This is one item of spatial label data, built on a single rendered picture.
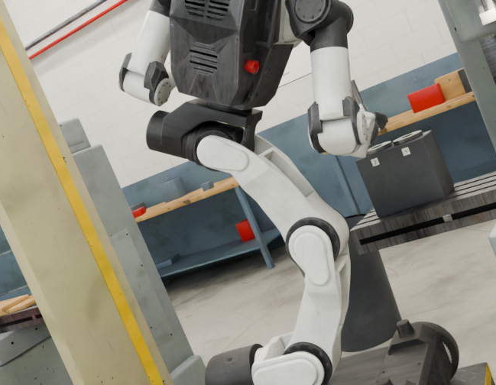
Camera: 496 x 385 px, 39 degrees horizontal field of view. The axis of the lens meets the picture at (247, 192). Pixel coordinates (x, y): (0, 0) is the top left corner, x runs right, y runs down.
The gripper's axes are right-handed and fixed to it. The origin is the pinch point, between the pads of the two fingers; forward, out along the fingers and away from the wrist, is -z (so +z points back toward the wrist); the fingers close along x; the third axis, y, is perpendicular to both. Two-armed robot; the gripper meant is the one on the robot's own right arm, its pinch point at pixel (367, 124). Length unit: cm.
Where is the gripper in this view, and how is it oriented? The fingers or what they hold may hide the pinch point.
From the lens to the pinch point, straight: 219.7
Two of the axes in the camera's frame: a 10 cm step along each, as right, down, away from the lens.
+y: 3.8, 9.2, 0.9
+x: -8.9, 3.4, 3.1
